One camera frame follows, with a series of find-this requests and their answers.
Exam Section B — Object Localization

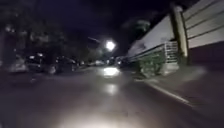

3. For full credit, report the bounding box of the dark asphalt road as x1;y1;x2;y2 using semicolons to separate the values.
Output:
0;65;214;128

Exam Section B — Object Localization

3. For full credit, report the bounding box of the row of trees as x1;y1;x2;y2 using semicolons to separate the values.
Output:
0;9;98;68

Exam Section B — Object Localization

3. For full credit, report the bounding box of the pale slatted wall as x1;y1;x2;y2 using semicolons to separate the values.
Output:
126;0;224;68

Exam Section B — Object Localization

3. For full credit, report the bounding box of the pale kerb strip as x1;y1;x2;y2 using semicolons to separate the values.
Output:
134;78;194;107

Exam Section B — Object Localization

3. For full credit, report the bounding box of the street lamp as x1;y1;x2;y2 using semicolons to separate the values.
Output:
87;36;117;53

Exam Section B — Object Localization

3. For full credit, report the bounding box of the dark pavement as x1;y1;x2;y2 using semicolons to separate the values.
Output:
143;65;224;128

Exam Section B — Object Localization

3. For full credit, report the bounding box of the bush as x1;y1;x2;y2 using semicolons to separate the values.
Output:
138;49;167;77

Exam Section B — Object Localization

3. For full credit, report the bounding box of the vehicle with headlights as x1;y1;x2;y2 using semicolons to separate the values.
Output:
102;65;122;78

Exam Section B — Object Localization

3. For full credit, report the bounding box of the dark parked car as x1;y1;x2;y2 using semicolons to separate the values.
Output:
49;56;80;74
25;53;48;72

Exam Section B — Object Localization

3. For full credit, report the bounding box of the pale pole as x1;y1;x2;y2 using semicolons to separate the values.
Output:
171;4;190;64

